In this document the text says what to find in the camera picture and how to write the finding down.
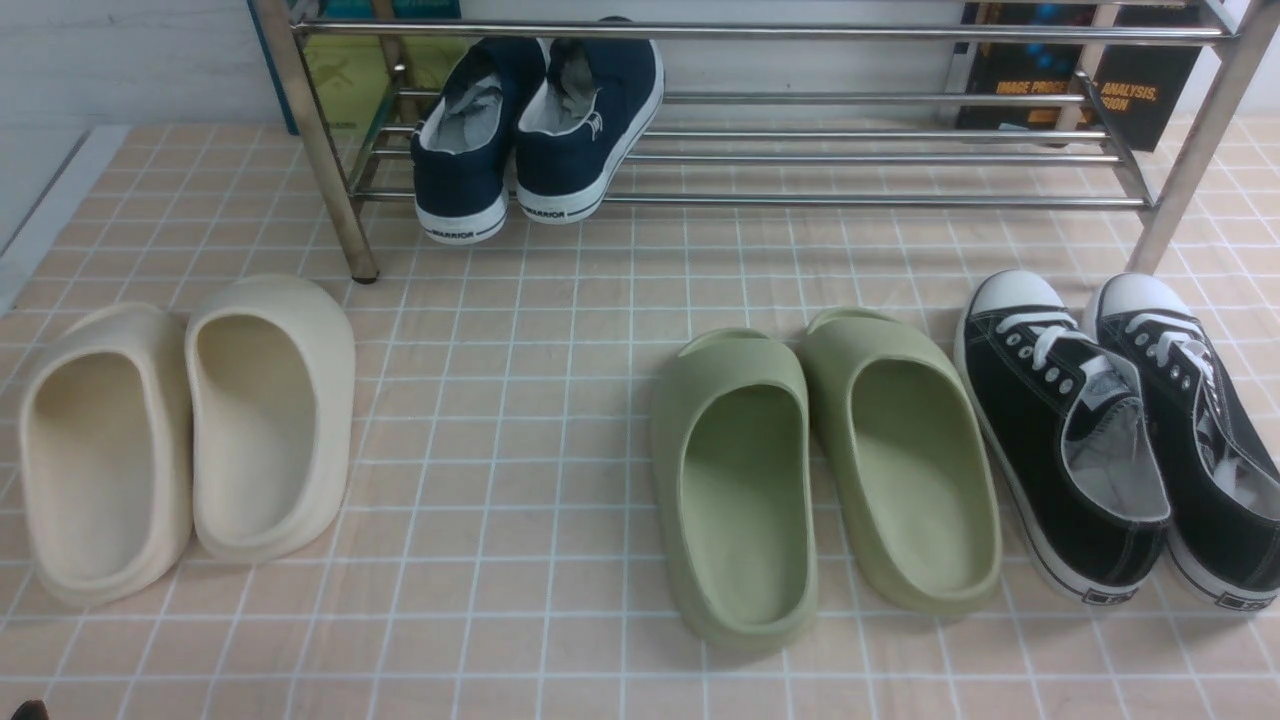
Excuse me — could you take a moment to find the left navy canvas sneaker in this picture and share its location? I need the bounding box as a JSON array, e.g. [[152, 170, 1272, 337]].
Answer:
[[410, 37, 547, 246]]

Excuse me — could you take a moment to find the left green foam slipper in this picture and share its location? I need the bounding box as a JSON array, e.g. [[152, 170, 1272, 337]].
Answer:
[[648, 328, 819, 653]]

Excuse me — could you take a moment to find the green foam slipper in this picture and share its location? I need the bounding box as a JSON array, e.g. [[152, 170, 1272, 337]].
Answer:
[[797, 307, 1004, 615], [648, 328, 819, 653]]

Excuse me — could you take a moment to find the right green foam slipper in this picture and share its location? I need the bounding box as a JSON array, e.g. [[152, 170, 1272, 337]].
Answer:
[[797, 307, 1004, 615]]

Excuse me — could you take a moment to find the steel shoe rack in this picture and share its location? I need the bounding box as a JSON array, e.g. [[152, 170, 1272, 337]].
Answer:
[[250, 1, 1277, 284]]

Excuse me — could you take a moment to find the navy canvas sneaker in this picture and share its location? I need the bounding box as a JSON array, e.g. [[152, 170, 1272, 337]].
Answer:
[[515, 37, 666, 225], [410, 37, 547, 246]]

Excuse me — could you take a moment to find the left cream foam slipper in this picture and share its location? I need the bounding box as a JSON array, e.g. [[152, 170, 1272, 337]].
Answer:
[[18, 302, 193, 607]]

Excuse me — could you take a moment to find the cream foam slipper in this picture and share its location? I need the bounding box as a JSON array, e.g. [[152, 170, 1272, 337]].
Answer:
[[18, 302, 193, 607], [184, 274, 356, 562]]

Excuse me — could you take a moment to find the right cream foam slipper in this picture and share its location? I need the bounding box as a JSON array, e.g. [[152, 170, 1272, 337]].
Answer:
[[184, 274, 356, 562]]

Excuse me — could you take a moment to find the black canvas sneaker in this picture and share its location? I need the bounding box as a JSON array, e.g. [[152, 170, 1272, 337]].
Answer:
[[1083, 273, 1279, 612], [954, 269, 1172, 607]]

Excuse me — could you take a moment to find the green and blue box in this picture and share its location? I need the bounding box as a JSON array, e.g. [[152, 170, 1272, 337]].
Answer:
[[247, 1, 468, 136]]

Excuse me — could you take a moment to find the right navy canvas sneaker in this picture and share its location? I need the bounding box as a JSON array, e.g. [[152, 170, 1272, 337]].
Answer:
[[515, 37, 666, 225]]

